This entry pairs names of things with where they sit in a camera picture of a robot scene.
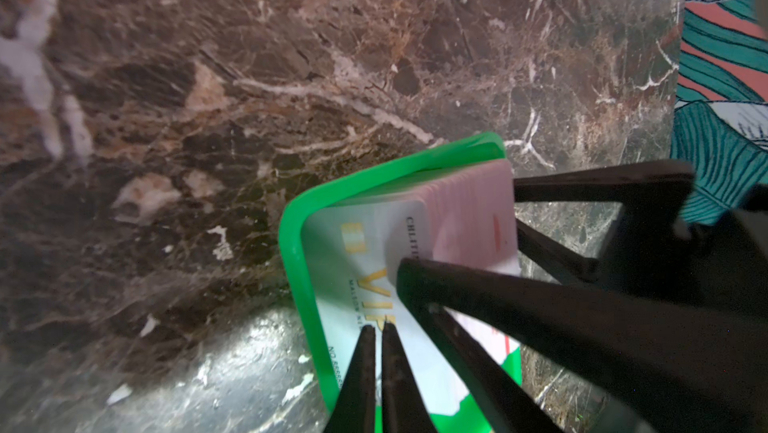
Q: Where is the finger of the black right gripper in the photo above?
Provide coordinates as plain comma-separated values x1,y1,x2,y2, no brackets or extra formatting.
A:
397,259,767,432
514,159,695,286

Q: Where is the stack of credit cards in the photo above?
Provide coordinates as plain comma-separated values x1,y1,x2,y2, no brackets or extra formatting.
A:
335,159,522,272

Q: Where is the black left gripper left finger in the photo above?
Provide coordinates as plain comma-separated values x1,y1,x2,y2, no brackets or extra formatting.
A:
324,325,376,433

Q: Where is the green plastic tray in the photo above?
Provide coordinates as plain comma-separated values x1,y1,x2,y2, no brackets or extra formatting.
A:
279,133,509,432

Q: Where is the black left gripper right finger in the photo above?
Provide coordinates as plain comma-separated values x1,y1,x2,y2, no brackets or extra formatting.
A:
382,323,437,433

